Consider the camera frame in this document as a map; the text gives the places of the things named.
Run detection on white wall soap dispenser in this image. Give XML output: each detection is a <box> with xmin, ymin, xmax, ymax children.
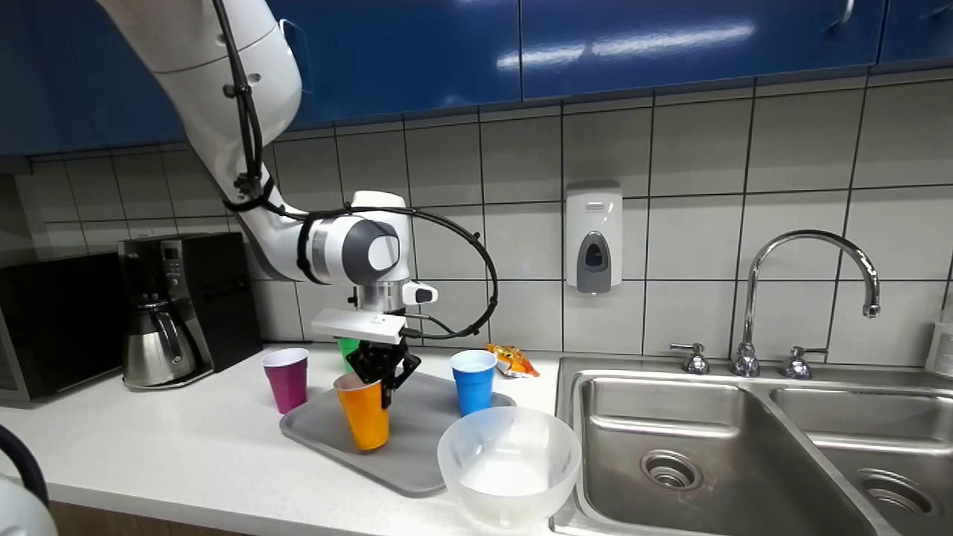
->
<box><xmin>563</xmin><ymin>184</ymin><xmax>624</xmax><ymax>297</ymax></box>

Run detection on orange plastic cup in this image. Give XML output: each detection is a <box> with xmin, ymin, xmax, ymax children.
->
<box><xmin>333</xmin><ymin>373</ymin><xmax>392</xmax><ymax>455</ymax></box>

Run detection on purple plastic cup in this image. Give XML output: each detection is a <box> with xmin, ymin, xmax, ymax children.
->
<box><xmin>263</xmin><ymin>346</ymin><xmax>312</xmax><ymax>416</ymax></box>

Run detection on chrome gooseneck faucet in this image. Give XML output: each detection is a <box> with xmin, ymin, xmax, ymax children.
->
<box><xmin>735</xmin><ymin>227</ymin><xmax>885</xmax><ymax>379</ymax></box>

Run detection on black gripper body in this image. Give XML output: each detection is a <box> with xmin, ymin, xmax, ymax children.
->
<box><xmin>341</xmin><ymin>340</ymin><xmax>417</xmax><ymax>388</ymax></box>

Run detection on black curved cable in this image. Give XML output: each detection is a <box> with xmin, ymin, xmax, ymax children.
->
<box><xmin>0</xmin><ymin>422</ymin><xmax>51</xmax><ymax>506</ymax></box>

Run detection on stainless steel double sink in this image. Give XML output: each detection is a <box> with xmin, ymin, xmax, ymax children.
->
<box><xmin>548</xmin><ymin>355</ymin><xmax>953</xmax><ymax>536</ymax></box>

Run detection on clear plastic bowl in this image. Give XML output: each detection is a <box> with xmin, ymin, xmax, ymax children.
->
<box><xmin>435</xmin><ymin>404</ymin><xmax>584</xmax><ymax>532</ymax></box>

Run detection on black kitchen appliance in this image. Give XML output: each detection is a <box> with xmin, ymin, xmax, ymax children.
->
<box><xmin>182</xmin><ymin>230</ymin><xmax>267</xmax><ymax>373</ymax></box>

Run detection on chrome faucet handle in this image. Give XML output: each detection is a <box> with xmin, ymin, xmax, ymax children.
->
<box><xmin>666</xmin><ymin>340</ymin><xmax>714</xmax><ymax>379</ymax></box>
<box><xmin>776</xmin><ymin>342</ymin><xmax>831</xmax><ymax>382</ymax></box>

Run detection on black steel coffee maker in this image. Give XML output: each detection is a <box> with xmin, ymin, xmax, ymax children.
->
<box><xmin>117</xmin><ymin>236</ymin><xmax>216</xmax><ymax>392</ymax></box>

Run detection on black microwave oven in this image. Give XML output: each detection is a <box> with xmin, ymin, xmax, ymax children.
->
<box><xmin>0</xmin><ymin>251</ymin><xmax>130</xmax><ymax>407</ymax></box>

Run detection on blue plastic cup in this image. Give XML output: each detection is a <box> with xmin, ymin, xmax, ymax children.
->
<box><xmin>449</xmin><ymin>349</ymin><xmax>501</xmax><ymax>416</ymax></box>

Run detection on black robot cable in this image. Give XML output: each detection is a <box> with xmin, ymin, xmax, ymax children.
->
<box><xmin>209</xmin><ymin>0</ymin><xmax>501</xmax><ymax>342</ymax></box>

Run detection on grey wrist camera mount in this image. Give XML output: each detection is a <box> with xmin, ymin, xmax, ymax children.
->
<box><xmin>310</xmin><ymin>306</ymin><xmax>410</xmax><ymax>349</ymax></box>

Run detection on white rounded object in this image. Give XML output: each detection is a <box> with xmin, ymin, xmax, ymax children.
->
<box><xmin>0</xmin><ymin>474</ymin><xmax>59</xmax><ymax>536</ymax></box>

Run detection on blue wall cabinet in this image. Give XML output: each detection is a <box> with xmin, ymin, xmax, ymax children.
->
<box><xmin>0</xmin><ymin>0</ymin><xmax>953</xmax><ymax>159</ymax></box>

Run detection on orange snack packet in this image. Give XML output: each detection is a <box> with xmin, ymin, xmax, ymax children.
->
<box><xmin>481</xmin><ymin>342</ymin><xmax>542</xmax><ymax>382</ymax></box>

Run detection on grey plastic tray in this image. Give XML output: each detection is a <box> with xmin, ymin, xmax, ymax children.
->
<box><xmin>277</xmin><ymin>370</ymin><xmax>517</xmax><ymax>500</ymax></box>

